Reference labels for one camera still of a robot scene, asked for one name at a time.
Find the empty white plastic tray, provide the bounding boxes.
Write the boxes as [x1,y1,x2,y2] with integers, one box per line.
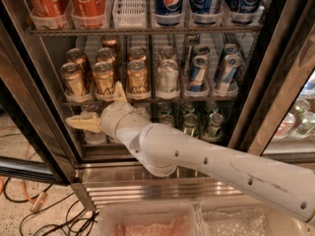
[112,0,147,29]

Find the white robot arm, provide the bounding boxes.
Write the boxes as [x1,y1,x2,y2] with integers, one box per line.
[66,83,315,225]

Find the fridge glass door left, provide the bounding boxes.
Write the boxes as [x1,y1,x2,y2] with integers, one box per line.
[0,0,75,185]

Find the fridge door right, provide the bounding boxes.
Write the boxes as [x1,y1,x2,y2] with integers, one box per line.
[228,0,315,167]

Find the orange can column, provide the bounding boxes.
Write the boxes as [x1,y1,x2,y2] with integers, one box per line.
[128,46,147,62]
[101,34,121,54]
[127,60,150,94]
[96,46,121,81]
[93,61,115,95]

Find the green can front right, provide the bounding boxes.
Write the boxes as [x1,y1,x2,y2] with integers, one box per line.
[202,112,223,142]

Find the middle wire shelf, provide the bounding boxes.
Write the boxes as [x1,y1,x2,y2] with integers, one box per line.
[62,96,236,107]

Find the left water bottle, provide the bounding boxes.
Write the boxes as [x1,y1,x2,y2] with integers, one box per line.
[80,111,106,146]

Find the green can front middle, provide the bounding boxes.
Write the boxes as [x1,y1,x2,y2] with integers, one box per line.
[182,113,199,138]

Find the clear plastic bin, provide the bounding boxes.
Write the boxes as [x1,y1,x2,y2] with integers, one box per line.
[198,196,309,236]
[97,201,201,236]

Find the silver can front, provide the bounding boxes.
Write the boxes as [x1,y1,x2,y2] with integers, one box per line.
[157,60,179,93]

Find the red bull can front right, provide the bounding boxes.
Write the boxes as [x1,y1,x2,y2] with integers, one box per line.
[215,54,243,92]

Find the silver can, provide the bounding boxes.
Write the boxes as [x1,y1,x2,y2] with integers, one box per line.
[157,60,179,93]
[157,46,177,62]

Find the orange extension cord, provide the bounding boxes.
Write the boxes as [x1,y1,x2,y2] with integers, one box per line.
[0,125,48,213]

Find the orange can front left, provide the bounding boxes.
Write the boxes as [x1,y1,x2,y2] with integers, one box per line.
[60,62,88,96]

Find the upper wire shelf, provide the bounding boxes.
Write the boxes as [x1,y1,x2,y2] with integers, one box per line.
[30,26,262,36]

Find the red bull can rear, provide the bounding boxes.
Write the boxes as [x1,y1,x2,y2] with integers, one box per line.
[181,35,199,75]

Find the red bull can front left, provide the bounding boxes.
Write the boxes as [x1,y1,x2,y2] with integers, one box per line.
[188,55,210,92]

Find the wire shelf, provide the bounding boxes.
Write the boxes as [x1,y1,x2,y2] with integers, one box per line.
[30,26,262,36]
[62,96,236,107]

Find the water bottle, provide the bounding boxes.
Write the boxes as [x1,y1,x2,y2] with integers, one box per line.
[134,103,151,120]
[80,111,106,146]

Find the red bull can back right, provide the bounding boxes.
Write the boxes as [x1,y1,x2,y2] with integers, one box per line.
[220,43,241,62]

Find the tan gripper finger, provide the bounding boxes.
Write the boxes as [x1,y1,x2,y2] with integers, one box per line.
[66,114,102,133]
[113,81,127,102]

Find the right clear plastic bin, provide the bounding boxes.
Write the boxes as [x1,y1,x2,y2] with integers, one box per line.
[198,196,309,236]

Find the orange can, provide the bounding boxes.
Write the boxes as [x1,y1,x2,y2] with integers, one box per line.
[60,62,88,96]
[66,48,93,84]

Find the red bull can back left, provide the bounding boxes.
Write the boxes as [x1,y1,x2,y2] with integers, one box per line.
[192,44,211,58]

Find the red bull can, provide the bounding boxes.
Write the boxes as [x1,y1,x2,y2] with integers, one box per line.
[192,44,211,58]
[188,55,210,92]
[220,43,241,62]
[181,35,199,75]
[215,54,243,92]

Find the left clear plastic bin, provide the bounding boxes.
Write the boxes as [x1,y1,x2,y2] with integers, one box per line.
[97,201,201,236]

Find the right water bottle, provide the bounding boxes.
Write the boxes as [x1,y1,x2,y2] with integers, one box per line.
[134,103,151,120]

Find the orange can back left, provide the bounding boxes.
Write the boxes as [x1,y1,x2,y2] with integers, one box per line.
[66,48,93,84]

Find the black cables on floor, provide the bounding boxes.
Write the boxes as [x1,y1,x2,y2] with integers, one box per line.
[0,176,100,236]

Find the silver can back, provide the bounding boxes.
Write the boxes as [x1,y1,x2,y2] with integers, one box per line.
[157,46,177,62]

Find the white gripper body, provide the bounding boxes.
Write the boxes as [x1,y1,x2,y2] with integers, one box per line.
[100,101,145,140]

